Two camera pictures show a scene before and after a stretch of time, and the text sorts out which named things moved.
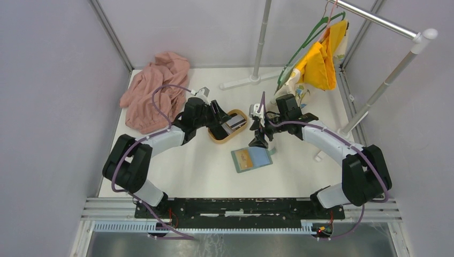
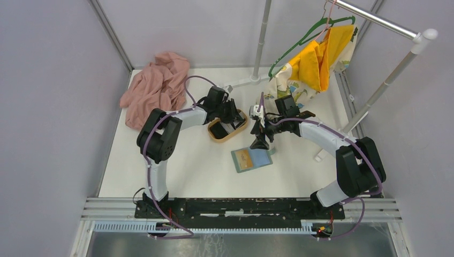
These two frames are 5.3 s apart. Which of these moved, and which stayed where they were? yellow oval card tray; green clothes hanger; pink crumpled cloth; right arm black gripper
Moved: green clothes hanger
Stayed: yellow oval card tray; pink crumpled cloth; right arm black gripper
